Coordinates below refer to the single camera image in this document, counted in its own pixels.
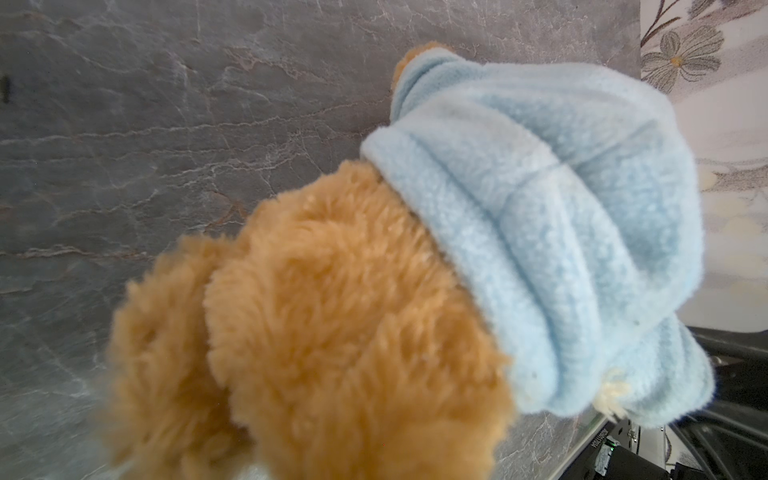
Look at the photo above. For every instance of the light blue teddy hoodie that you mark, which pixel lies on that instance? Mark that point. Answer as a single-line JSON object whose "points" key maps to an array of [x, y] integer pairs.
{"points": [[567, 200]]}

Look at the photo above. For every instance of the brown teddy bear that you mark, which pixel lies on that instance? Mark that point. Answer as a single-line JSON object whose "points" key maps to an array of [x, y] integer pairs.
{"points": [[344, 332]]}

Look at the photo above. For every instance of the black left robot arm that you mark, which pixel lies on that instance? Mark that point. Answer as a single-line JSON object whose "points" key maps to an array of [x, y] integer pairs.
{"points": [[725, 440]]}

